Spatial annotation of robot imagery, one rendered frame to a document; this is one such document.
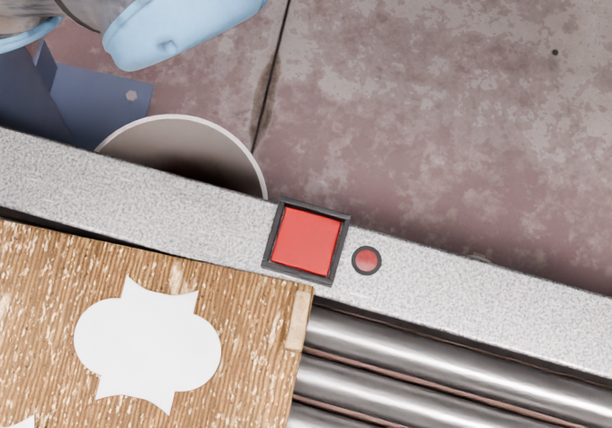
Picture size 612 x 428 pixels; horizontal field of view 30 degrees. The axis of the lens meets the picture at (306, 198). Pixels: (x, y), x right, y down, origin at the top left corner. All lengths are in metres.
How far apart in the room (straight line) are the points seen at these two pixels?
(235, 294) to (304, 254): 0.08
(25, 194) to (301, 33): 1.13
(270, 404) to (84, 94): 1.19
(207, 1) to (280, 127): 1.47
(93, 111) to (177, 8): 1.49
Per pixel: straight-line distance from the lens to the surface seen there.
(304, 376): 1.15
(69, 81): 2.23
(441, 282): 1.19
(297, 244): 1.17
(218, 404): 1.14
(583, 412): 1.20
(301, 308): 1.12
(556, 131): 2.25
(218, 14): 0.72
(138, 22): 0.72
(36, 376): 1.16
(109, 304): 1.15
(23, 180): 1.22
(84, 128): 2.19
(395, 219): 2.14
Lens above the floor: 2.07
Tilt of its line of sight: 75 degrees down
